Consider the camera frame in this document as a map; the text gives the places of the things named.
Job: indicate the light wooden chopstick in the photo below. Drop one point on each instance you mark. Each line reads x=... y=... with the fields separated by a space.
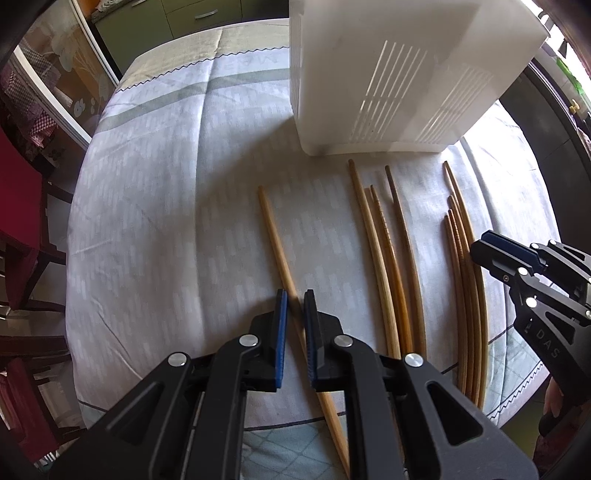
x=276 y=240

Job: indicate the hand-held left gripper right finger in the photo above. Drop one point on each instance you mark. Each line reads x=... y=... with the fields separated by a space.
x=312 y=341

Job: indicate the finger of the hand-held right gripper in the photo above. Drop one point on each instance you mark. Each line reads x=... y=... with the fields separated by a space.
x=512 y=251
x=570 y=267

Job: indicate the person's right hand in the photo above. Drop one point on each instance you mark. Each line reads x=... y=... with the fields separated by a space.
x=553 y=397

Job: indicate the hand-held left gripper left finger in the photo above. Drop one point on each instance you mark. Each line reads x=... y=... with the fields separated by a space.
x=280 y=341

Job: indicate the sliding glass door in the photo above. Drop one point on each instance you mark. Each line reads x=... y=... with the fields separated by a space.
x=60 y=74

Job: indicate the patterned grey green tablecloth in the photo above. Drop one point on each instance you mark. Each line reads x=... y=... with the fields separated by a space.
x=184 y=207

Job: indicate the green base cabinet with drawers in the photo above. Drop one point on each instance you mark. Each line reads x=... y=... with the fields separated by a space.
x=184 y=23

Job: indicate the green plastic item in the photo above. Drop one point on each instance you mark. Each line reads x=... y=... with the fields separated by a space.
x=569 y=74

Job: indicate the bunch of brown chopsticks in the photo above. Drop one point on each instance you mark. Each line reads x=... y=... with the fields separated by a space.
x=471 y=350

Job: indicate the dark base cabinet under sink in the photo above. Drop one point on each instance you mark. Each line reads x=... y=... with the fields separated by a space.
x=545 y=138

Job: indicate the white plastic utensil holder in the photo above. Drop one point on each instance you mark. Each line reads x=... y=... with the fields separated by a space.
x=369 y=69

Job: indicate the small yellow tap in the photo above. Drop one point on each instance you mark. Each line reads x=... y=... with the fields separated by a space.
x=574 y=107

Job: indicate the red cushioned wooden chair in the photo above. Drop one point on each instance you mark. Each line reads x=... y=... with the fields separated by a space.
x=23 y=397
x=18 y=198

